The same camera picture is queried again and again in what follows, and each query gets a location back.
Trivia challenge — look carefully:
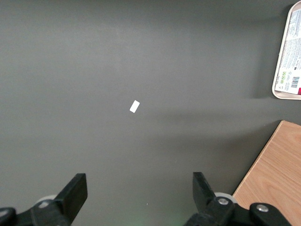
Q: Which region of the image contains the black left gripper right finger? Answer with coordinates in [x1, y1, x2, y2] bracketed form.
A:
[185, 172, 293, 226]

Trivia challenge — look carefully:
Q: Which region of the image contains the wooden drawer cabinet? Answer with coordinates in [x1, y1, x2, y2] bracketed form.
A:
[232, 120, 301, 226]

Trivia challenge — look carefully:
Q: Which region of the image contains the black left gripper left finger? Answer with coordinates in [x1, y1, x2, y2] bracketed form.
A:
[0, 173, 88, 226]

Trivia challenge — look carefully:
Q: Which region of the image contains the small white sticker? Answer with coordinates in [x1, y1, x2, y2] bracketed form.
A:
[129, 100, 141, 114]

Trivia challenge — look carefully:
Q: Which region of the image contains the beige plastic tray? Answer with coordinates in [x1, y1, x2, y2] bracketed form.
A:
[271, 0, 301, 101]

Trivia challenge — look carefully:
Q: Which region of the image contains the red and white carton box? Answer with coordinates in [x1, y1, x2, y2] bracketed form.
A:
[275, 8, 301, 96]

